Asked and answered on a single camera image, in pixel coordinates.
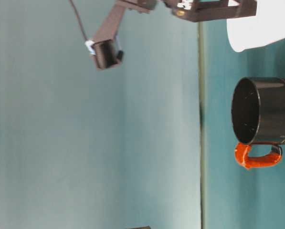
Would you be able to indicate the white paper cup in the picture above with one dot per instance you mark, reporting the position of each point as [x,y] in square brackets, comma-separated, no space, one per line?
[264,35]

